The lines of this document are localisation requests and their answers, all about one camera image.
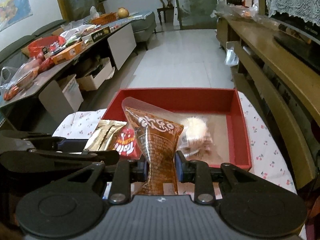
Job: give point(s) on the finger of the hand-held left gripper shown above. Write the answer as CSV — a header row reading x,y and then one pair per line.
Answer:
x,y
75,158
70,144

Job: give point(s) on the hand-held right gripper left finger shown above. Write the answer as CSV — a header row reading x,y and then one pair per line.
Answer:
x,y
144,168

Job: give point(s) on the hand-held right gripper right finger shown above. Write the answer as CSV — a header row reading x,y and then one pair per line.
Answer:
x,y
179,166

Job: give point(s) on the red snack packet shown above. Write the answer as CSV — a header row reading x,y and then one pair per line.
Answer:
x,y
128,143

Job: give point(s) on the brown snack packet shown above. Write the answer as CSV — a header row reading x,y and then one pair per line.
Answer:
x,y
155,140

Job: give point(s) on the gold snack packet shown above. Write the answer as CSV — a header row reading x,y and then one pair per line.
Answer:
x,y
106,136

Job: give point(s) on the red cardboard box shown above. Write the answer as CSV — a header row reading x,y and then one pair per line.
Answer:
x,y
225,140

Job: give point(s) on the clear pastry packet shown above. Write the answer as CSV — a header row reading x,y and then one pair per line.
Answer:
x,y
197,137

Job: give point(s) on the white storage bin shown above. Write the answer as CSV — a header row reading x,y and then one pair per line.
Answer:
x,y
72,92

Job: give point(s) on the white cardboard box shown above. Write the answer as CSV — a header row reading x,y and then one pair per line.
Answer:
x,y
96,77

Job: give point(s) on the clear bag of oranges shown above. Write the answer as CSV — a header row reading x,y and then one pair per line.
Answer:
x,y
17,82

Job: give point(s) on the dark top coffee table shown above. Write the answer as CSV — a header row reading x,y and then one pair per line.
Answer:
x,y
75,62

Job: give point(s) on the cherry print tablecloth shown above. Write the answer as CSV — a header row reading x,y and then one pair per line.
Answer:
x,y
265,135

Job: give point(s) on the flat orange box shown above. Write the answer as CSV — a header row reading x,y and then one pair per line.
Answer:
x,y
67,53

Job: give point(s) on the red plastic bag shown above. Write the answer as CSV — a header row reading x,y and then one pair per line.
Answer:
x,y
42,44

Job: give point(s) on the grey sofa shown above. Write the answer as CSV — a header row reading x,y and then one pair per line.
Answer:
x,y
22,42

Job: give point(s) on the black printed box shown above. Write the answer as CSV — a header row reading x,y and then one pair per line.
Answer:
x,y
100,34

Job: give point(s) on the silver foil bag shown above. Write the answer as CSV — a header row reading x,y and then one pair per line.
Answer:
x,y
232,55

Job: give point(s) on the wooden television cabinet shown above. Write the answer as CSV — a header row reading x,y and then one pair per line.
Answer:
x,y
275,80

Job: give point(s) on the orange plastic basket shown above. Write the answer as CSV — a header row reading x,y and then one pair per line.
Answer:
x,y
104,18

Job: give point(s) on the yellow pomelo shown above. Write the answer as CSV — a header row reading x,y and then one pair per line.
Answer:
x,y
123,12

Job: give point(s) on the crumpled clear plastic bag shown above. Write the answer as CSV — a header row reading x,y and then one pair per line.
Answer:
x,y
245,12

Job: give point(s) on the black television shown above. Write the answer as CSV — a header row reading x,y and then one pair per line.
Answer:
x,y
300,40

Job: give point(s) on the wall map poster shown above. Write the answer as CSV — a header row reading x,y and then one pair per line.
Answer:
x,y
15,7

